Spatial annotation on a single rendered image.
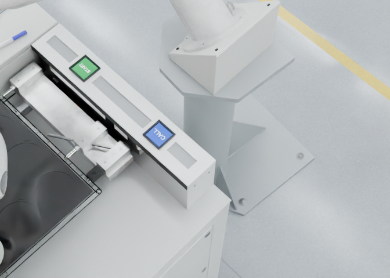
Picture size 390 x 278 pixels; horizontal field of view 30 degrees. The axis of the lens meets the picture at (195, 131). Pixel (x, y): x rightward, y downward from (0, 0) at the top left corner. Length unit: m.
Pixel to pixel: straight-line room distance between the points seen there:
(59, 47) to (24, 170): 0.32
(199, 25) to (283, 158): 1.02
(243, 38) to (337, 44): 1.28
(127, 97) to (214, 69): 0.23
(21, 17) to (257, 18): 0.60
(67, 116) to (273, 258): 1.07
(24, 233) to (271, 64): 0.79
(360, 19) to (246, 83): 1.29
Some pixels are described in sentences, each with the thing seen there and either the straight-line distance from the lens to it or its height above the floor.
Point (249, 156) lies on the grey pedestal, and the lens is 2.74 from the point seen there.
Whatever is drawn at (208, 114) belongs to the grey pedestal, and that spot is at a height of 0.60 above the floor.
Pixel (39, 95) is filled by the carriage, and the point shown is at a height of 0.88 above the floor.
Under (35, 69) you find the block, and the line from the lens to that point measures 1.90.
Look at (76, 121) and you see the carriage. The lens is 1.84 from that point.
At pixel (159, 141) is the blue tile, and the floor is 0.96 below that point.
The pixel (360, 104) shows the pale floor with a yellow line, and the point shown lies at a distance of 2.94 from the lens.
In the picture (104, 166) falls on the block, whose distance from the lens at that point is 1.74.
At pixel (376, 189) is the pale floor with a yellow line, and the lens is 2.79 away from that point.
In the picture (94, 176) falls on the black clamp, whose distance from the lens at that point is 1.74.
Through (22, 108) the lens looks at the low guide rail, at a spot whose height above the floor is 0.85.
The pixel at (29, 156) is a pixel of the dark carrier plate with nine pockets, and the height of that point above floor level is 0.90.
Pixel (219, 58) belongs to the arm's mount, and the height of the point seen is 0.99.
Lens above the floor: 2.48
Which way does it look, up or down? 62 degrees down
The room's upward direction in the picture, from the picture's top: 2 degrees clockwise
